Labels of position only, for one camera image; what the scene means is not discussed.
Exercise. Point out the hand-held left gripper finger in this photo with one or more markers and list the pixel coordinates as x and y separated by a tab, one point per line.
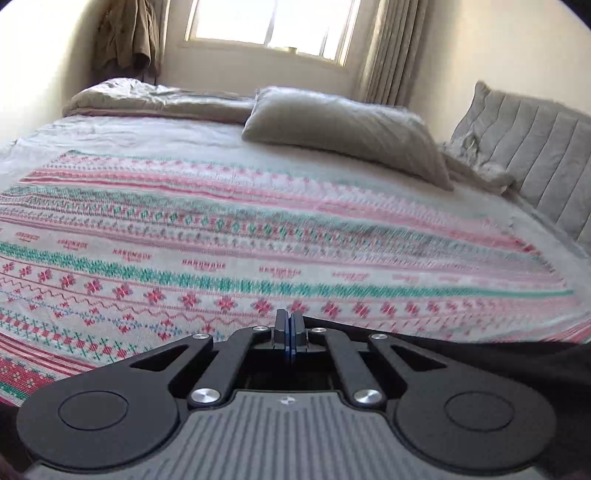
285	334
295	334

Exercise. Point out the patterned knit blanket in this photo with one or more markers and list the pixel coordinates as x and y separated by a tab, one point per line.
231	240

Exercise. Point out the grey quilted headboard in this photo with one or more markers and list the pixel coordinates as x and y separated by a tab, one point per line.
531	147

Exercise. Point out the grey patterned curtain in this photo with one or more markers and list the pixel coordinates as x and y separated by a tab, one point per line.
392	50

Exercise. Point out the grey pillow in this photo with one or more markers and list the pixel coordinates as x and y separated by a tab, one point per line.
341	127

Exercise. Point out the window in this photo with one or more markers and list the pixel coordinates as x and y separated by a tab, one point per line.
272	23

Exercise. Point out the rumpled grey duvet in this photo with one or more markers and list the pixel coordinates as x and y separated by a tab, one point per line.
161	101

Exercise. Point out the hanging olive jacket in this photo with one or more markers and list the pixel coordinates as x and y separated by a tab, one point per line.
127	39

